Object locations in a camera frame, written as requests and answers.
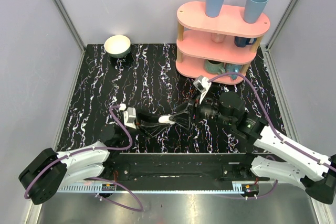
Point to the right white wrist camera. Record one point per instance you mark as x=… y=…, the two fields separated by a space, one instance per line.
x=202 y=84

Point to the pink three-tier shelf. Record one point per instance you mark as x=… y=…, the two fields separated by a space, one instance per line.
x=194 y=44

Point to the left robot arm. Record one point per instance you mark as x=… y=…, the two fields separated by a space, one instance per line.
x=51 y=171

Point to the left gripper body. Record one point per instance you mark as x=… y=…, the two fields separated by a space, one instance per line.
x=138 y=123

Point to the white earbud charging case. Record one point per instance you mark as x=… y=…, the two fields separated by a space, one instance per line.
x=165 y=119

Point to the right blue tumbler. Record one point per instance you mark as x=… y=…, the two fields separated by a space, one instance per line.
x=253 y=10

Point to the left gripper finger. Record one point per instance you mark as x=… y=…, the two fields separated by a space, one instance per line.
x=152 y=129
x=147 y=118

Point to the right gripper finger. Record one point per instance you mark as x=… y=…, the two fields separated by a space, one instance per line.
x=182 y=119
x=184 y=108

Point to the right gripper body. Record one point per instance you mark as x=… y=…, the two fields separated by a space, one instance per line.
x=205 y=110

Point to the black marble mat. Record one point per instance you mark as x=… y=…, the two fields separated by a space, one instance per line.
x=147 y=80

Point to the light blue butterfly mug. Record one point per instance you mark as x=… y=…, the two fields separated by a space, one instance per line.
x=234 y=69

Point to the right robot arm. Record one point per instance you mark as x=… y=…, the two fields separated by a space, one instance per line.
x=307 y=169

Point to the green white bowl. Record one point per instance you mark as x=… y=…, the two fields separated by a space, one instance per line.
x=117 y=46

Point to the pink mug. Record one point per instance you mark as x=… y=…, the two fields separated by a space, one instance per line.
x=217 y=38

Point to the dark blue mug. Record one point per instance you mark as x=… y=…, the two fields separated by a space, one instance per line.
x=243 y=42

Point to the teal glazed mug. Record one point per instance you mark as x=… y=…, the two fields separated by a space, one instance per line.
x=214 y=67

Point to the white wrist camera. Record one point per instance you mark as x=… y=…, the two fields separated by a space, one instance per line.
x=129 y=116
x=202 y=84

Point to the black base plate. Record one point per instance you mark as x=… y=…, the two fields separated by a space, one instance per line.
x=215 y=167

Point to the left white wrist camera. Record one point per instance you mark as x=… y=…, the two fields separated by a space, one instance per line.
x=129 y=116

